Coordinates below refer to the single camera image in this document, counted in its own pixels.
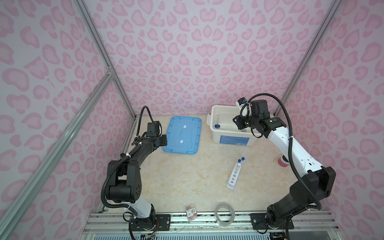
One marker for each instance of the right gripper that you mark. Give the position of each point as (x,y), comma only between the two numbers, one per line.
(239,119)

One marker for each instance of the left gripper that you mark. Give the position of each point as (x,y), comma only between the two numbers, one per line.
(164,140)

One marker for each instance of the white plastic storage bin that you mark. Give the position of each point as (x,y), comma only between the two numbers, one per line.
(230,135)

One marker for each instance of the blue base graduated cylinder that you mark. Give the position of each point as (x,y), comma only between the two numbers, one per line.
(218,122)

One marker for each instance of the blue bin lid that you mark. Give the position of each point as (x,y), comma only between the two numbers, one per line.
(183,135)

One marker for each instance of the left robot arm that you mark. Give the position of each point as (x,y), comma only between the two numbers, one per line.
(122,187)

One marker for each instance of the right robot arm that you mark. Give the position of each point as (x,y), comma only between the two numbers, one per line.
(314,181)

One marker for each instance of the pink lint roller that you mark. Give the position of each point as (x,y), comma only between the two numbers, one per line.
(283,161)

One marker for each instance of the white test tube rack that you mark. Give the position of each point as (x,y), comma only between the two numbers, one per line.
(234,176)

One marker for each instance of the small clear slide box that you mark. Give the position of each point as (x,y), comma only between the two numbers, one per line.
(191,212)

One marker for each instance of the clear tape roll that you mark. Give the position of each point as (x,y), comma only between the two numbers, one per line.
(224,214)

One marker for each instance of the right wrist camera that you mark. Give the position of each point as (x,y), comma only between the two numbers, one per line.
(241,102)

